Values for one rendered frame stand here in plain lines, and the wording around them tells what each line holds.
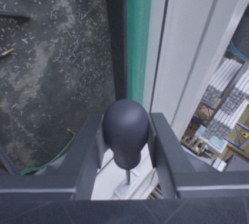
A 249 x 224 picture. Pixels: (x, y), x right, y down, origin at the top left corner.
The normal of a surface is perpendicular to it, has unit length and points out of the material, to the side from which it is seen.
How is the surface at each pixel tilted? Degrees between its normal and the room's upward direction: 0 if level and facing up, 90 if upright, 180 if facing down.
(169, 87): 90
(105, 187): 90
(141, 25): 0
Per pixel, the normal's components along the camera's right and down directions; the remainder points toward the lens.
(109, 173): -0.03, -0.61
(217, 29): -0.68, 0.59
